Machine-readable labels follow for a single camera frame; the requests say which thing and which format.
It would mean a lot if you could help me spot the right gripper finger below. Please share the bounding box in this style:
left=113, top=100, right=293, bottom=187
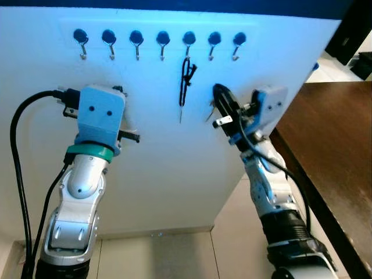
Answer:
left=212, top=83, right=240, bottom=119

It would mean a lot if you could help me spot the black lanyard with keys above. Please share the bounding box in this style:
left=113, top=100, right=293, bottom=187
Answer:
left=178, top=56, right=198, bottom=124

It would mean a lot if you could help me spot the black knob metal hook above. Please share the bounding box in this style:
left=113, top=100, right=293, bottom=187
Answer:
left=183, top=31, right=196, bottom=59
left=130, top=31, right=144, bottom=61
left=156, top=31, right=171, bottom=61
left=73, top=28, right=90, bottom=60
left=208, top=32, right=222, bottom=61
left=102, top=30, right=117, bottom=60
left=232, top=32, right=247, bottom=62

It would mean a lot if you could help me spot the dark brown wooden table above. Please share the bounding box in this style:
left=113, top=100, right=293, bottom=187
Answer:
left=269, top=81, right=372, bottom=279

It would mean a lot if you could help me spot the black floor box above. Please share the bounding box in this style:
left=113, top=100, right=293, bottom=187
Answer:
left=350, top=51, right=372, bottom=81

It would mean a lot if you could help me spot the dark counter top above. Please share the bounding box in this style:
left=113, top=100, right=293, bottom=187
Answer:
left=0, top=0, right=355, bottom=23

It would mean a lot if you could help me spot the black cabinet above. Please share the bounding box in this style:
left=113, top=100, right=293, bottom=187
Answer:
left=324, top=0, right=372, bottom=66

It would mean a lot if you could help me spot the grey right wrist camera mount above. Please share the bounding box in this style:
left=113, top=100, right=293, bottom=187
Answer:
left=249, top=85, right=289, bottom=139

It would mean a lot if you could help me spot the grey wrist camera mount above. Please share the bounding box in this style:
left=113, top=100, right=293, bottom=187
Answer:
left=76, top=84, right=127, bottom=156
left=249, top=85, right=289, bottom=139

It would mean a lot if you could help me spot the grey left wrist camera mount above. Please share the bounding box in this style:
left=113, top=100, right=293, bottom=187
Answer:
left=76, top=84, right=127, bottom=156

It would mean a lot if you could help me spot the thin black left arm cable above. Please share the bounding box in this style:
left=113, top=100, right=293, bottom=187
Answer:
left=28, top=163, right=69, bottom=279

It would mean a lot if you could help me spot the thick black left camera cable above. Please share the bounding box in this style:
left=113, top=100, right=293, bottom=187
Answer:
left=10, top=88, right=80, bottom=279

